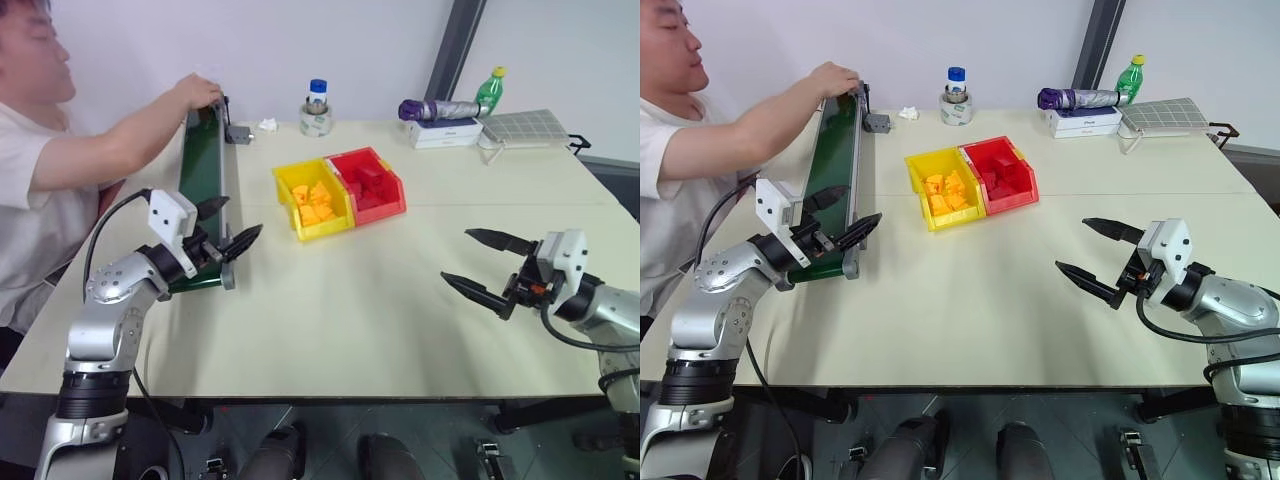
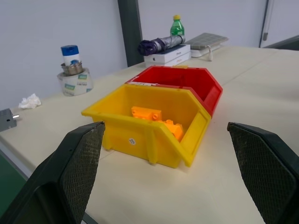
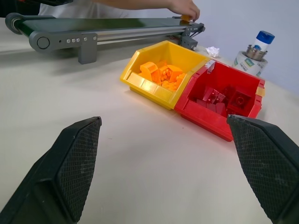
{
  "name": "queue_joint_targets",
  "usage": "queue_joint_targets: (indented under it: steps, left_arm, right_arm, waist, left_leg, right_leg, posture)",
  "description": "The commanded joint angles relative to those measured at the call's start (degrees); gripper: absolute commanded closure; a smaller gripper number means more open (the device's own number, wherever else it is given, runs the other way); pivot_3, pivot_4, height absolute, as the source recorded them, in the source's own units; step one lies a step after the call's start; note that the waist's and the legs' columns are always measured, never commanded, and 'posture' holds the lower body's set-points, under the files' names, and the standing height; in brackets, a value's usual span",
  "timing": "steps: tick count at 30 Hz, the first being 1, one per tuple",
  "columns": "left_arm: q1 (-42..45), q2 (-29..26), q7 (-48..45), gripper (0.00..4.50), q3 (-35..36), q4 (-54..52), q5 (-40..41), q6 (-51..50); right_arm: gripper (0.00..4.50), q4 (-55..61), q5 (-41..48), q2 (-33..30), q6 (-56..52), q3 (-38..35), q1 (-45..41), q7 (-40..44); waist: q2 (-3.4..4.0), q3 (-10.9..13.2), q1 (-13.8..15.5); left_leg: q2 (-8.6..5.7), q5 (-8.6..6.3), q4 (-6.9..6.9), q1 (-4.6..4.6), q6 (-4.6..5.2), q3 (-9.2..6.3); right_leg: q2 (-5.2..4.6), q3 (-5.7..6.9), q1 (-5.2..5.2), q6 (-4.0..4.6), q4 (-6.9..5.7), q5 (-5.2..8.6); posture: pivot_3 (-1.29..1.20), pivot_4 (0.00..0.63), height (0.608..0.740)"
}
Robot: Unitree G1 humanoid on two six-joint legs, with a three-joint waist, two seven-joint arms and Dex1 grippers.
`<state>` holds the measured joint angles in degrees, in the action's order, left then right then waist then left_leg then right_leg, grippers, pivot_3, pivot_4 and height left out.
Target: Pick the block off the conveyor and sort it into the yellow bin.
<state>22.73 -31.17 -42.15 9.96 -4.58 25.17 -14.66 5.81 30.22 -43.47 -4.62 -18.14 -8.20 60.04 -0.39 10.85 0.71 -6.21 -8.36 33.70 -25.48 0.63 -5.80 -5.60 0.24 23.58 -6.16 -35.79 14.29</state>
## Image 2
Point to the crumpled white tissue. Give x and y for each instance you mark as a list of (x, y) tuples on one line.
[(30, 101)]

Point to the green plastic soda bottle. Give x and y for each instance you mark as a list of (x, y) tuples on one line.
[(177, 26)]

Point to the chunky orange building brick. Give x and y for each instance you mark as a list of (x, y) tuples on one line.
[(174, 129)]

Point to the blue capped white bottle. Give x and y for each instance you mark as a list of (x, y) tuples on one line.
[(70, 54)]

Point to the folded purple grey umbrella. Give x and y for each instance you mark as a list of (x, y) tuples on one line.
[(161, 43)]

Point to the white iPhone box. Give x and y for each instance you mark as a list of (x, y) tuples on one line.
[(180, 60), (170, 52)]

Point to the yellow plastic storage bin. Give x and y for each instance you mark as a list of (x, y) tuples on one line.
[(149, 130)]

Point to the red plastic storage bin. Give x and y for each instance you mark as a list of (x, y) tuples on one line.
[(187, 81)]

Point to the flat orange building brick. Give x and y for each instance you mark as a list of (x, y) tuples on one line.
[(147, 113)]

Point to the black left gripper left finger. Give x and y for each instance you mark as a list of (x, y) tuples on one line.
[(77, 170)]

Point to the grey metal block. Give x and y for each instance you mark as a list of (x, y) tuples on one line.
[(7, 120)]

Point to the dark green window post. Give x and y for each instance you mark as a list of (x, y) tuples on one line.
[(130, 32)]

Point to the white tablet keyboard case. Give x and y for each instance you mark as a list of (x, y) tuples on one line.
[(205, 43)]

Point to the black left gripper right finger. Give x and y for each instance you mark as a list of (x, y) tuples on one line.
[(261, 168)]

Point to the white printed tape roll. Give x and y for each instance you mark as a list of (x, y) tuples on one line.
[(76, 82)]

